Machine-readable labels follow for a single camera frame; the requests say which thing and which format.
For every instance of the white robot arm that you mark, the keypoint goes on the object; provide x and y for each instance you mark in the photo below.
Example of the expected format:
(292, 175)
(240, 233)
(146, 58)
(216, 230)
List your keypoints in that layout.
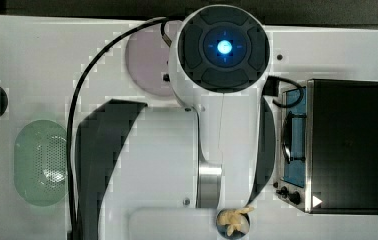
(194, 165)

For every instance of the blue bowl with chips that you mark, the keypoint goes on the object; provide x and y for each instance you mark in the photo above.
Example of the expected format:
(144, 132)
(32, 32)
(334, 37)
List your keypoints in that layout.
(234, 220)

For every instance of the black toaster oven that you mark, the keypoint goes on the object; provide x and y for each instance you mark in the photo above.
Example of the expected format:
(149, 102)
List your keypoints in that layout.
(328, 147)

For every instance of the purple round plate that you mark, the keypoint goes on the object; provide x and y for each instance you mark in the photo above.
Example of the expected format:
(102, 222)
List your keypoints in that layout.
(147, 58)

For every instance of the green oval strainer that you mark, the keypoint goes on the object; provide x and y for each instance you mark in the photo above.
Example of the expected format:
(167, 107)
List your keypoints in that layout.
(40, 163)

